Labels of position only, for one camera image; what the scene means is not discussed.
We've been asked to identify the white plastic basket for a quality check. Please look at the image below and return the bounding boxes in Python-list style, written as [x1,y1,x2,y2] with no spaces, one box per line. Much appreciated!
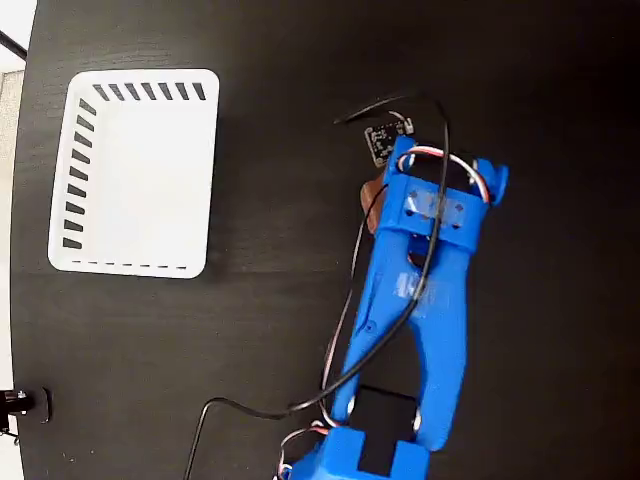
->
[47,68,221,280]

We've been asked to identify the black metal bar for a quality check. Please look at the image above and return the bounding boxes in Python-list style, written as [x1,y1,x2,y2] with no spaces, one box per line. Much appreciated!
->
[0,29,29,61]

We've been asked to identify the black table clamp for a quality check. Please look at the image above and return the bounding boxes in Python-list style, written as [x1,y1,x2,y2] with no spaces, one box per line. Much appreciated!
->
[0,387,54,446]

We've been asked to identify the bare camera circuit board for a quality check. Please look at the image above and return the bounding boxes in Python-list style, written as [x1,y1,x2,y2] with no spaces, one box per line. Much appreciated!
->
[363,112,415,169]

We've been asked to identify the white red servo wire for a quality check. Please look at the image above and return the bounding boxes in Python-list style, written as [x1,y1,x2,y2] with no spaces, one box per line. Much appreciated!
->
[273,147,494,480]

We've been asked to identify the thin black camera cable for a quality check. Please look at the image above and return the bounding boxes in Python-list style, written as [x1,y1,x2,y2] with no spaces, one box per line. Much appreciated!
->
[182,94,451,480]

